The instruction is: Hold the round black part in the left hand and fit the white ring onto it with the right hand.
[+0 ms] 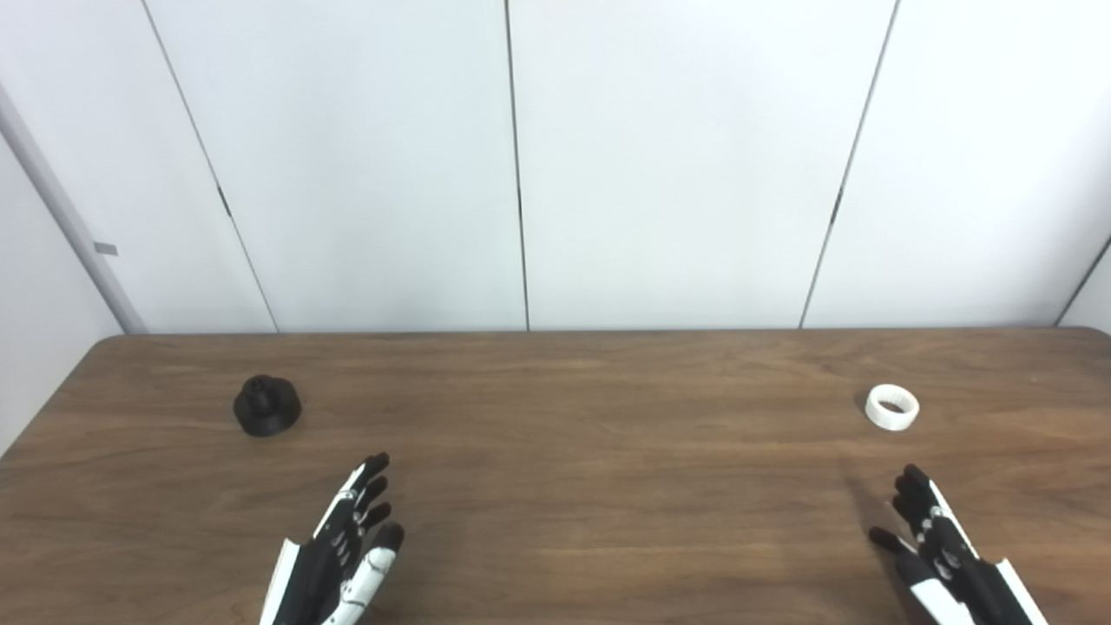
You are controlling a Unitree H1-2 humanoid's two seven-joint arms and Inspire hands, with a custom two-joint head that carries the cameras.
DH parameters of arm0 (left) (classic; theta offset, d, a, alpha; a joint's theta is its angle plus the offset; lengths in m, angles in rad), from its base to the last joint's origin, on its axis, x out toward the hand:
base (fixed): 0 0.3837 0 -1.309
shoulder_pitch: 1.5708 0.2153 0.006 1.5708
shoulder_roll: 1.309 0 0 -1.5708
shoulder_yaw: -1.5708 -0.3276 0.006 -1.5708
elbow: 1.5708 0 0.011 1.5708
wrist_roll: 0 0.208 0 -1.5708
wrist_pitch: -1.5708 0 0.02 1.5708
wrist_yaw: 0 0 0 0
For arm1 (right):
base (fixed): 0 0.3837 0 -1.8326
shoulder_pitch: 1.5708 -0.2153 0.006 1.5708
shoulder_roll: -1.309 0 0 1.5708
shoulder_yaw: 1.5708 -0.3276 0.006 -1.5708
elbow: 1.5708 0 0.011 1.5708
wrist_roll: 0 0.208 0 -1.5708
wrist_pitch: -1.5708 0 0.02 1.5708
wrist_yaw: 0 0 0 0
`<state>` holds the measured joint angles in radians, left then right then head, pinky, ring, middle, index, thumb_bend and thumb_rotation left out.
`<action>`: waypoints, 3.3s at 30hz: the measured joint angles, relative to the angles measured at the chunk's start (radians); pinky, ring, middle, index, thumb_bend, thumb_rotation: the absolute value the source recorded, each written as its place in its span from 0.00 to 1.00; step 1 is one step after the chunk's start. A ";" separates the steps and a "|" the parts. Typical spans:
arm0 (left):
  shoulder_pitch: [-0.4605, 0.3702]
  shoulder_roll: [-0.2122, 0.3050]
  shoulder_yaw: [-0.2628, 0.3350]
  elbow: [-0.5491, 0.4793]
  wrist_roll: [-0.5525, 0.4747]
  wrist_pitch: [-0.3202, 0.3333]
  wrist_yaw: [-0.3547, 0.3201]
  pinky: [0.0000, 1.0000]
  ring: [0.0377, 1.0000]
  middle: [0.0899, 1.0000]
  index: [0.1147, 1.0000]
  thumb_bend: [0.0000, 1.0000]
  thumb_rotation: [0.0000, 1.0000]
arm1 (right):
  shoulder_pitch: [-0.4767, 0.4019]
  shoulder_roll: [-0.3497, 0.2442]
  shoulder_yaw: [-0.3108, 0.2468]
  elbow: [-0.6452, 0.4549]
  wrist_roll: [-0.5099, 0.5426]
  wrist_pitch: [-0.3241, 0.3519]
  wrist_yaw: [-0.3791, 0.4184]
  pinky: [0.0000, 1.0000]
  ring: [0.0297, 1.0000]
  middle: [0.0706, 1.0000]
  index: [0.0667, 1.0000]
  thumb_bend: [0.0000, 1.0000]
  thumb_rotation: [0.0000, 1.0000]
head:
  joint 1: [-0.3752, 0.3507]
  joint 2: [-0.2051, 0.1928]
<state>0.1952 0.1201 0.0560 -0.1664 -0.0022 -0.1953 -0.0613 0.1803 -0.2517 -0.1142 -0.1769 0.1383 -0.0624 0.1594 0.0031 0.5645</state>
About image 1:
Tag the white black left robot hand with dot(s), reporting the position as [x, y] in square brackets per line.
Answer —
[312, 569]

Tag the grey vertical corner post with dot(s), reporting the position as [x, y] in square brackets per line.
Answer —
[78, 227]

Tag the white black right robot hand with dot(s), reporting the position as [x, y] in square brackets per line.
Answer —
[955, 569]

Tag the round black plastic part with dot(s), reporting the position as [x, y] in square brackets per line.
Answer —
[267, 410]

